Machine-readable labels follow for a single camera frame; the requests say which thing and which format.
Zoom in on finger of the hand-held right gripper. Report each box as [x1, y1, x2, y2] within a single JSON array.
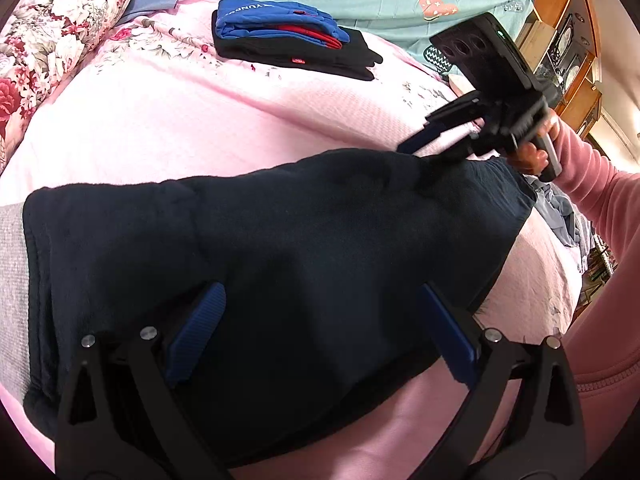
[[424, 96, 488, 133], [397, 121, 483, 157]]

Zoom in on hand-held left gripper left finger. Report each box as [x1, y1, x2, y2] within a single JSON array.
[[54, 282, 236, 480]]

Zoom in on wooden cabinet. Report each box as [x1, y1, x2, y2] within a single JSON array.
[[515, 0, 607, 135]]

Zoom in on folded blue pants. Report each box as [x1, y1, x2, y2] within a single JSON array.
[[216, 0, 352, 52]]

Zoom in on folded blue and black clothes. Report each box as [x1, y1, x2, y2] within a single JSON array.
[[212, 10, 385, 82]]

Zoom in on pink floral bedsheet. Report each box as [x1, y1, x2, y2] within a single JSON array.
[[0, 0, 585, 480]]

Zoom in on person's right forearm pink sleeve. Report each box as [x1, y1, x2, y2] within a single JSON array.
[[547, 115, 640, 273]]

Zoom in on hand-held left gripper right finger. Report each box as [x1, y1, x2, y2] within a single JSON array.
[[420, 282, 588, 480]]

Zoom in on person's right hand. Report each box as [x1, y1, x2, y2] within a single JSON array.
[[504, 112, 562, 177]]

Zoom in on crumpled blue-grey cloth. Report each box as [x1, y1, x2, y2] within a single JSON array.
[[524, 174, 597, 262]]

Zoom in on navy fleece pants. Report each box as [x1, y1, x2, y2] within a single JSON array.
[[22, 149, 539, 469]]

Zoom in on red floral pillow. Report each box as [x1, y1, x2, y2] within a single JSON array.
[[0, 0, 141, 173]]

